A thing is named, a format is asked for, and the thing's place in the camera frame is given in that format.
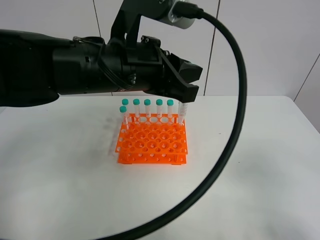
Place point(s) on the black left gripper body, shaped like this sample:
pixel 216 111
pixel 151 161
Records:
pixel 136 68

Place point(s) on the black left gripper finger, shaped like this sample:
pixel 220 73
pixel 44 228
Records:
pixel 184 90

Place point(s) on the teal capped test tube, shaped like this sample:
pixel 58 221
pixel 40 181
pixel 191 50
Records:
pixel 182 111

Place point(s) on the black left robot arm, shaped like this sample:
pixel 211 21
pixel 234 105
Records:
pixel 36 69

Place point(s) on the row tube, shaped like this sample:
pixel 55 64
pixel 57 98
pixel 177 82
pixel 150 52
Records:
pixel 159 104
pixel 170 104
pixel 125 103
pixel 136 103
pixel 147 105

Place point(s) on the front left rack tube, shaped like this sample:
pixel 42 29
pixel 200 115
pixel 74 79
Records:
pixel 125 116

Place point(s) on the orange test tube rack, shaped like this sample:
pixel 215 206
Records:
pixel 152 140

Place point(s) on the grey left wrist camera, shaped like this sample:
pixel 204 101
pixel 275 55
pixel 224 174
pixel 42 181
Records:
pixel 181 14

